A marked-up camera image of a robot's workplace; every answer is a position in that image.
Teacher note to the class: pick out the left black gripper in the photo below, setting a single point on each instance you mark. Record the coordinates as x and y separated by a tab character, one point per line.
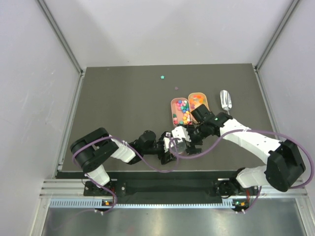
164	149

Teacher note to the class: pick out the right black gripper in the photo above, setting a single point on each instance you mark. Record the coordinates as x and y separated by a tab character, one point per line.
191	150

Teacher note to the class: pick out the silver jar lid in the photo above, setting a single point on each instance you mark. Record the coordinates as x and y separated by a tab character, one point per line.
178	148

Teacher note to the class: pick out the metal candy scoop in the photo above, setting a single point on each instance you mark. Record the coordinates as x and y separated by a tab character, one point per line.
225	99

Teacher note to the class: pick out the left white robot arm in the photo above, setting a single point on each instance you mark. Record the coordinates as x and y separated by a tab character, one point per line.
91	151

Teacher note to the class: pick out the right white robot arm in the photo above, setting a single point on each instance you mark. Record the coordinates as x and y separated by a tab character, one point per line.
282	161

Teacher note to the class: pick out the pink tray of opaque candies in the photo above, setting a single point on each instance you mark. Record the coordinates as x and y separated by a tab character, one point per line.
181	112

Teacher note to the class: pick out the beige tray of jelly candies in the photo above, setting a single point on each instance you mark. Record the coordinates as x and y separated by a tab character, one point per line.
196	99

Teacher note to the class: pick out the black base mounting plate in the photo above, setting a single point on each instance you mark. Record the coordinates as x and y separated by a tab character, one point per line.
213	187

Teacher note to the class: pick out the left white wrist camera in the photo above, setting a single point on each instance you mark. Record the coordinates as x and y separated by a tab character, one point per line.
167	144

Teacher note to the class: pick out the aluminium frame rail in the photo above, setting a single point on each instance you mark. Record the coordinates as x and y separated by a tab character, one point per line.
69	193

